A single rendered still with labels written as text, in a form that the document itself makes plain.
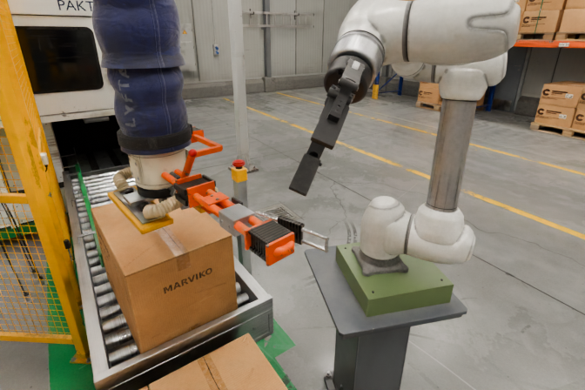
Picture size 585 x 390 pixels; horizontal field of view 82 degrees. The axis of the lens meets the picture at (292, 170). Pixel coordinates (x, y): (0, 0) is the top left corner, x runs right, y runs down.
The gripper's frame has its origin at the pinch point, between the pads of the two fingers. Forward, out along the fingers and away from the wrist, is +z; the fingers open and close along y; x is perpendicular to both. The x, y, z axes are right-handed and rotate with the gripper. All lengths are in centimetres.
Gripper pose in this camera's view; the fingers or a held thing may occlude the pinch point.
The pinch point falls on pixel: (311, 164)
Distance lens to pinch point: 47.2
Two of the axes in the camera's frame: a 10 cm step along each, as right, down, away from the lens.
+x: -9.1, -4.2, 0.2
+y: -2.0, 4.8, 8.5
